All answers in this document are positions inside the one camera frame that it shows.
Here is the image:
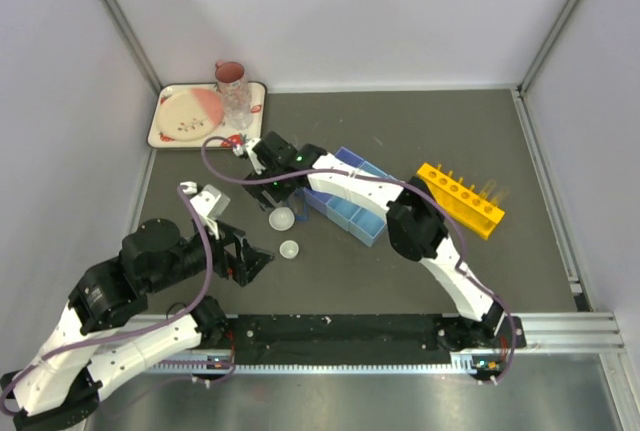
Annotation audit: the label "pink mug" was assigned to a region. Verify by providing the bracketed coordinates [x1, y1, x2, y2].
[215, 61, 247, 96]

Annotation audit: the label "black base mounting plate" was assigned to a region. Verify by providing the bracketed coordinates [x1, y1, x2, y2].
[229, 314, 526, 366]

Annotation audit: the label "blue divided storage bin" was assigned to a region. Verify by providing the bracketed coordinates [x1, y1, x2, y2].
[303, 147, 391, 247]

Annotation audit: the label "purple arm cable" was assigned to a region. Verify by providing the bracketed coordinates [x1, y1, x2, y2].
[0, 183, 236, 415]
[201, 136, 521, 386]

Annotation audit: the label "clear plastic bottle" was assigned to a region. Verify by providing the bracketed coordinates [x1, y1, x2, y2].
[218, 77, 253, 130]

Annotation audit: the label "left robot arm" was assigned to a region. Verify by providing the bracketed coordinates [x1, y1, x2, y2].
[1, 219, 229, 430]

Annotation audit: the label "strawberry pattern tray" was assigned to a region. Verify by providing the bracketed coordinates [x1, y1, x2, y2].
[147, 82, 267, 150]

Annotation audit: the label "white slotted cable duct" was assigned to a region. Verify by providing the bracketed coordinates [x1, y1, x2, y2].
[99, 348, 501, 377]

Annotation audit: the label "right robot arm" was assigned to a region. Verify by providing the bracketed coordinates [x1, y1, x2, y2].
[236, 132, 505, 347]

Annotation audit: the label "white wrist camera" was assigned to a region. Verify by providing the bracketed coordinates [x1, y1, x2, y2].
[179, 181, 230, 238]
[233, 138, 265, 175]

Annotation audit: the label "blue safety glasses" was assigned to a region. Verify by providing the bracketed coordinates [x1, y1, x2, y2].
[292, 191, 309, 222]

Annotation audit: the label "aluminium frame rail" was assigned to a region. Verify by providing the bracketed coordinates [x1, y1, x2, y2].
[520, 312, 625, 354]

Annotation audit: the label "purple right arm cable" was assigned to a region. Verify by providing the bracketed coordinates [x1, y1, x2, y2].
[201, 136, 521, 386]

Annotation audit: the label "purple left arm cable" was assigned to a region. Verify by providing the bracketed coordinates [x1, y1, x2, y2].
[0, 183, 236, 415]

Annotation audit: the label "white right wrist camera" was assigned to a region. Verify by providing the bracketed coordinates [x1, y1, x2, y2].
[233, 138, 265, 175]

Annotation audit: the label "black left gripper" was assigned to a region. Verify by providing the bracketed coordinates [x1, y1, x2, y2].
[148, 215, 275, 295]

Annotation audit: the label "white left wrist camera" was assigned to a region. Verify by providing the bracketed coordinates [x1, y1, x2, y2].
[179, 181, 230, 238]

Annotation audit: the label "small white round cap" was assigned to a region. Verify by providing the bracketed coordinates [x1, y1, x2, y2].
[279, 240, 300, 260]

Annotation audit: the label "white round lid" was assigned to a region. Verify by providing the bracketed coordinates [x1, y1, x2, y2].
[268, 207, 296, 232]

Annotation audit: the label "yellow test tube rack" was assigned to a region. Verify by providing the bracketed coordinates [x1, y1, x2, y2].
[416, 163, 505, 240]

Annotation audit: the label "pink cream plate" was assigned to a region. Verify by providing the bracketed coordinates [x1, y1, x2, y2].
[156, 88, 224, 142]

